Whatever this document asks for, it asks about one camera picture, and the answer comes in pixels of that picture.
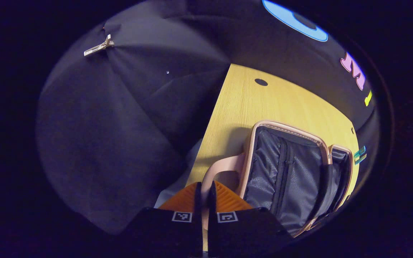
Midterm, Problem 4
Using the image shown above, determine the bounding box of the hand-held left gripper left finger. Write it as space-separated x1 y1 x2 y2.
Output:
126 182 203 258

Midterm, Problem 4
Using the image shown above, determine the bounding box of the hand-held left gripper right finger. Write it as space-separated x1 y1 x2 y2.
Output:
206 181 295 258

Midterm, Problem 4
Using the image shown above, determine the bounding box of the blue cap glass bottle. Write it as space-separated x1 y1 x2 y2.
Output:
353 145 367 165

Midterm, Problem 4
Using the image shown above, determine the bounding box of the black backdrop cloth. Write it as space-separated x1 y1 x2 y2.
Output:
36 0 377 235

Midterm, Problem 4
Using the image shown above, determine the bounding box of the small white clip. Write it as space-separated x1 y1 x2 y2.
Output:
84 34 115 57

